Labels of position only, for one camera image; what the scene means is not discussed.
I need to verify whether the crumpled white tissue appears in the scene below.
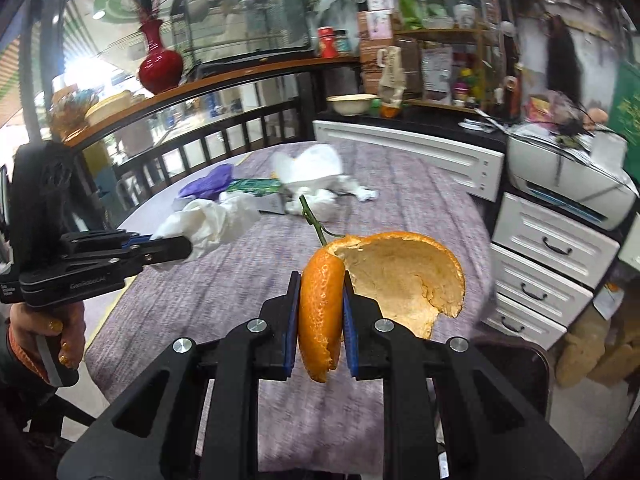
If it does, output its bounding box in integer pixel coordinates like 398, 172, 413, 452
284, 174, 378, 221

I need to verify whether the green tote bag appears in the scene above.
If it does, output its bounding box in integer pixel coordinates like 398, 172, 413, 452
608, 62, 640, 181

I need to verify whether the orange peel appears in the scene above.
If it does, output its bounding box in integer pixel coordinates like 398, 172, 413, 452
298, 232, 465, 384

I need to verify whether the white toilet paper roll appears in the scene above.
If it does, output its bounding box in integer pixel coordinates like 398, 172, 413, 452
270, 143, 343, 193

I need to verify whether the white printed plastic bag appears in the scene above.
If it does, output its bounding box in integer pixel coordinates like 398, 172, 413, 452
152, 192, 260, 262

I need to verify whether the cream plastic bowl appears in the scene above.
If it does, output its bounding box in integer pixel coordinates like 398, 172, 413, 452
326, 93, 376, 117

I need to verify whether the green snack wrapper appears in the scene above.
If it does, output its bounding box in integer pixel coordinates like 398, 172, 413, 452
226, 179, 285, 214

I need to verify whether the person's left hand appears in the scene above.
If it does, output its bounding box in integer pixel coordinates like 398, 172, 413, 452
8, 302, 86, 376

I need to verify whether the red tin can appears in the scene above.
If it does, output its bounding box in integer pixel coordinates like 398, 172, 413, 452
318, 26, 340, 58

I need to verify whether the white printer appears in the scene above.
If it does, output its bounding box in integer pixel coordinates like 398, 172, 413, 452
508, 122, 639, 231

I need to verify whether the red ceramic vase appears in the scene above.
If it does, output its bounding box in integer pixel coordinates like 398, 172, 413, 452
138, 18, 183, 96

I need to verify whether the white drawer cabinet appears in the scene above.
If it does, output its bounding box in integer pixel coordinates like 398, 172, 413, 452
484, 193, 620, 350

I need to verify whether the black trash bin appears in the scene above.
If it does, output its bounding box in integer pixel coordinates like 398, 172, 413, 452
471, 334, 554, 420

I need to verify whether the glass tank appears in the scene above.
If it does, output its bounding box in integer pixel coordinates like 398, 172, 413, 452
169, 0, 311, 70

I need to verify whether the black wooden bench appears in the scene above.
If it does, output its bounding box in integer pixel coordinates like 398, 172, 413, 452
113, 98, 302, 207

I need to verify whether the wooden shelf rack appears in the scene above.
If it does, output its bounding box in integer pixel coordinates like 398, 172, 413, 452
394, 0, 491, 112

